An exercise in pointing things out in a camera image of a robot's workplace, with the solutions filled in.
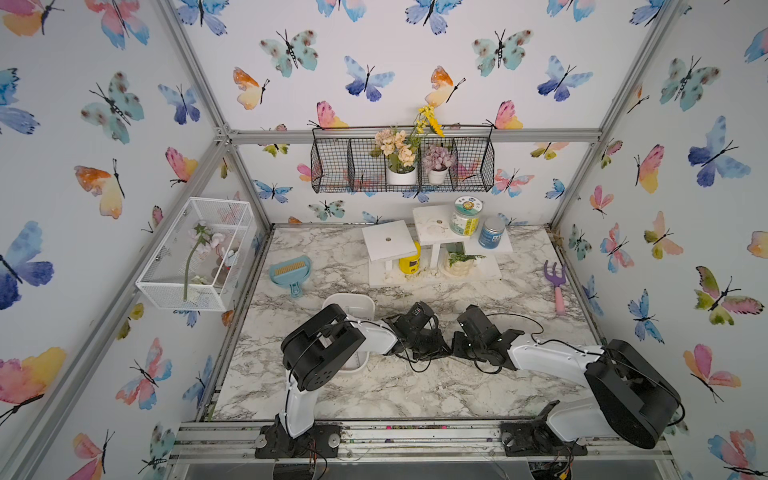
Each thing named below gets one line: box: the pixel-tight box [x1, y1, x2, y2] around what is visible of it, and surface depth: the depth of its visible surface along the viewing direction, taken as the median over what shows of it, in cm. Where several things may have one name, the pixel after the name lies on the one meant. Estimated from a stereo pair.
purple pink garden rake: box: [543, 260, 566, 315], surface depth 106 cm
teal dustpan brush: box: [269, 256, 312, 298], surface depth 107 cm
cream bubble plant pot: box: [444, 252, 487, 277], surface depth 98 cm
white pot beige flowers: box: [370, 105, 445, 186], surface depth 84 cm
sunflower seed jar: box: [450, 195, 483, 237], surface depth 85 cm
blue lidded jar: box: [478, 216, 506, 250], surface depth 91 cm
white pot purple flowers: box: [422, 144, 456, 185], surface depth 93 cm
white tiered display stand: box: [361, 204, 513, 287], surface depth 100 cm
